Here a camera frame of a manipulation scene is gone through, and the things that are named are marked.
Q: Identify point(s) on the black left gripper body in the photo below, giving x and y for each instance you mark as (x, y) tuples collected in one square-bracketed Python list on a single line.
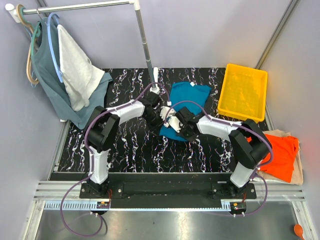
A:
[(155, 119)]

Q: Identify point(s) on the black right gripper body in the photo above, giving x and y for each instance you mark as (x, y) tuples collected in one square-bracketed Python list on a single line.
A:
[(185, 134)]

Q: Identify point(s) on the blue t-shirt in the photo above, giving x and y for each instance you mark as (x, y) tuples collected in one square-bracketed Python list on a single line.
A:
[(185, 91)]

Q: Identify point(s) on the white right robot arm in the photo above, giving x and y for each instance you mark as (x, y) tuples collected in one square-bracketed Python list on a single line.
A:
[(250, 145)]

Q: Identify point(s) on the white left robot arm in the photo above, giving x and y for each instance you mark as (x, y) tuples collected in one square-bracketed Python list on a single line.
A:
[(102, 128)]

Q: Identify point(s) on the yellow plastic bin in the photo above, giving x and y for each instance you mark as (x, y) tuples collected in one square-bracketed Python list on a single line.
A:
[(243, 93)]

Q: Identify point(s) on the white hanging shirt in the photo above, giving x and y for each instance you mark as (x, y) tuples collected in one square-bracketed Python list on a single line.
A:
[(79, 75)]

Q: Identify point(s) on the light blue hanger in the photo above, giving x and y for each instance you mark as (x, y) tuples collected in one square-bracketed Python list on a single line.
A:
[(54, 16)]

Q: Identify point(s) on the orange folded t-shirt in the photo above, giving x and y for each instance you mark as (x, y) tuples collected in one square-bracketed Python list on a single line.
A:
[(285, 150)]

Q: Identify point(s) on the grey-green hanging shirt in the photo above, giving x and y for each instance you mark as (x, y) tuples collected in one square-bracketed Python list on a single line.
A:
[(45, 72)]

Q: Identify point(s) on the beige folded t-shirt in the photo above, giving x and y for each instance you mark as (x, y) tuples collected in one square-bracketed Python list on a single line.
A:
[(297, 177)]

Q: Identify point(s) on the wooden hanger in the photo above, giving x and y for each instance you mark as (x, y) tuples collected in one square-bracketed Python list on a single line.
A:
[(30, 29)]

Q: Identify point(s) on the green hanger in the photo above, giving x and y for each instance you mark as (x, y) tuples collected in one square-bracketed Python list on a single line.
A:
[(36, 34)]

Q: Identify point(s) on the orange rubber bulb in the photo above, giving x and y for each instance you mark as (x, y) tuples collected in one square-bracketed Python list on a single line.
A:
[(298, 230)]

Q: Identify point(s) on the metal clothes rack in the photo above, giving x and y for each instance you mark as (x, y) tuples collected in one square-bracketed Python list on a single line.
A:
[(136, 4)]

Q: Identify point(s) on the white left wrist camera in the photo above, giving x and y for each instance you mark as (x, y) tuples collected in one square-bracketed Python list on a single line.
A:
[(166, 111)]

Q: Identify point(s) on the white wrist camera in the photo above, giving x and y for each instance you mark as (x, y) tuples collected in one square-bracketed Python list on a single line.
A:
[(166, 111), (174, 123)]

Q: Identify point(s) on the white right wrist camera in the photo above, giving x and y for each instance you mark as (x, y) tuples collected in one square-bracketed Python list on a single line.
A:
[(174, 123)]

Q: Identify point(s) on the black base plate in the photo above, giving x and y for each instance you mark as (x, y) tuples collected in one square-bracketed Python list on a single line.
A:
[(168, 191)]

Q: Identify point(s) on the aluminium corner rail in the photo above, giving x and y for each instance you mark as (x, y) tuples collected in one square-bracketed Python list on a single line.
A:
[(291, 7)]

